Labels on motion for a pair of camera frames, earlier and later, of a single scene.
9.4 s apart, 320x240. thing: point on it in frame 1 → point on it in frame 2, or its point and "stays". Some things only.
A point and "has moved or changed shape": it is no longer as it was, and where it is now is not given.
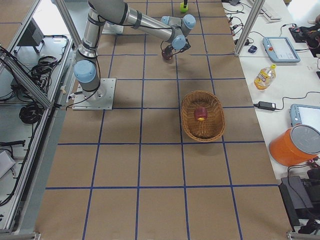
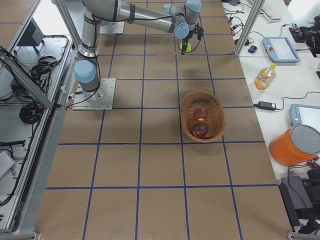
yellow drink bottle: [265, 77] stays
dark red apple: [167, 54] → [200, 131]
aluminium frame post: [259, 4] stays
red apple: [201, 113] stays
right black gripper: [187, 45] → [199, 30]
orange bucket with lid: [295, 146] stays
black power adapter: [266, 106] stays
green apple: [182, 9] has moved or changed shape
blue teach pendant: [280, 50] stays
